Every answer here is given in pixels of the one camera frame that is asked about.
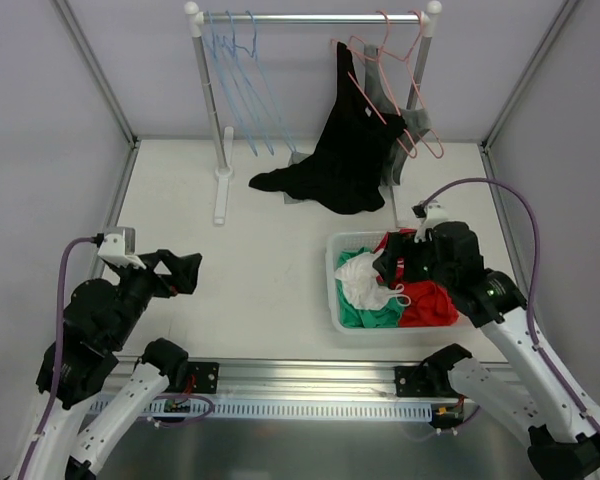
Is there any white tank top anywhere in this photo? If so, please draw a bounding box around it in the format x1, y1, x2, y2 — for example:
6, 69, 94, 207
334, 252, 411, 311

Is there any red tank top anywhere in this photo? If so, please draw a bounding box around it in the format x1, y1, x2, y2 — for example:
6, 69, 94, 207
372, 228, 462, 329

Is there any green tank top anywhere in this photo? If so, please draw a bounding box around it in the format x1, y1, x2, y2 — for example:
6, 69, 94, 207
336, 248, 379, 328

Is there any black tank top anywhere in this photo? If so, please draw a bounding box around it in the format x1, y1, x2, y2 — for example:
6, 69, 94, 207
248, 40, 408, 216

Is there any blue hanger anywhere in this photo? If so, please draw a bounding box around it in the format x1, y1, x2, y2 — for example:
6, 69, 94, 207
243, 11, 297, 153
226, 11, 275, 155
207, 13, 259, 157

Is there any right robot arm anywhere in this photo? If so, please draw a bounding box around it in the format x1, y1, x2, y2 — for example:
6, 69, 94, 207
374, 221, 600, 479

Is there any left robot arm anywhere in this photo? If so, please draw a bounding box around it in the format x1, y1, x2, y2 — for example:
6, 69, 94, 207
11, 246, 203, 479

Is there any grey tank top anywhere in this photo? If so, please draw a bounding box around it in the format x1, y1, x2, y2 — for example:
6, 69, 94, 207
279, 43, 432, 206

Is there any white plastic basket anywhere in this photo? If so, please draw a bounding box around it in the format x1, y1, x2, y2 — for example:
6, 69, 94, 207
325, 231, 472, 339

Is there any white clothes rack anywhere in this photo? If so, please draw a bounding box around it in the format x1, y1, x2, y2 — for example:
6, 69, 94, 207
184, 1, 418, 226

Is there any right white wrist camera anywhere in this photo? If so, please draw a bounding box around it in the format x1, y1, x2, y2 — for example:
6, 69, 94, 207
412, 200, 449, 243

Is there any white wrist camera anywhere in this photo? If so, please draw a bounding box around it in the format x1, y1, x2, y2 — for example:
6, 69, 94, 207
97, 226, 146, 269
412, 200, 449, 243

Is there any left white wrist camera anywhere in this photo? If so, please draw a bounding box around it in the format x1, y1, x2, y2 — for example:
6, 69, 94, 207
97, 226, 146, 269

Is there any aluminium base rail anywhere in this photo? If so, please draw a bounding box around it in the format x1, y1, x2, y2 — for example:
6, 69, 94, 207
177, 359, 418, 402

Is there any white slotted cable duct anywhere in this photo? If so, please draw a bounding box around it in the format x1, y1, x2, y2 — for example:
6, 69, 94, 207
87, 397, 434, 422

